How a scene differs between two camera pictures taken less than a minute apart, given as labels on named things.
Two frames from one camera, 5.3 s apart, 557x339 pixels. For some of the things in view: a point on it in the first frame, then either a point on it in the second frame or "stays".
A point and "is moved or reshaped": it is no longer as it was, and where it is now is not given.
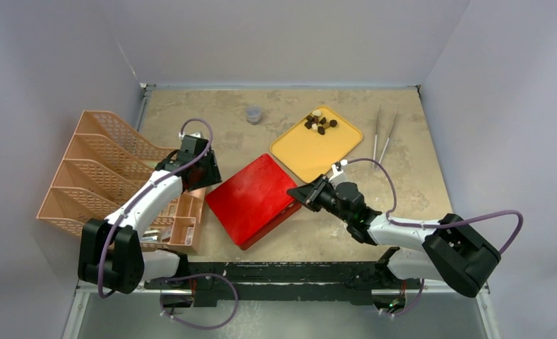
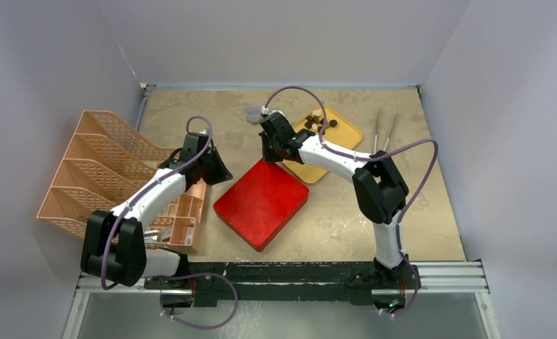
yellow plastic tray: (312, 147) stays
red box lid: (249, 198) is moved or reshaped
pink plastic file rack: (104, 163) stays
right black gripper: (316, 194) → (269, 149)
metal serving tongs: (376, 136) stays
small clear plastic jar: (253, 114) stays
